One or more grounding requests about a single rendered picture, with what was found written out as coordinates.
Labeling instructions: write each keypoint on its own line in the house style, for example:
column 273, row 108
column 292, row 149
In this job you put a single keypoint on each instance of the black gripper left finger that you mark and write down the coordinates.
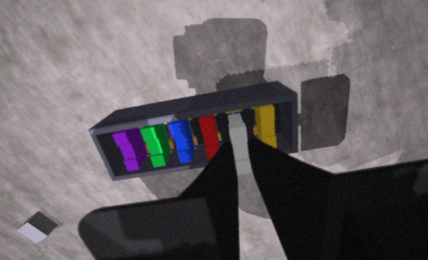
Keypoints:
column 203, row 218

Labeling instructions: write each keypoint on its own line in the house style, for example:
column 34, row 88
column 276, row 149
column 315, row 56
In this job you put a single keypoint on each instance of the red fuse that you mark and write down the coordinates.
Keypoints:
column 209, row 132

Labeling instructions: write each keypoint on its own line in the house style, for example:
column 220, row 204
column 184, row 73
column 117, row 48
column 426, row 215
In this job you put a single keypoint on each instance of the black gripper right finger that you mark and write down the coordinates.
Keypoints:
column 307, row 204

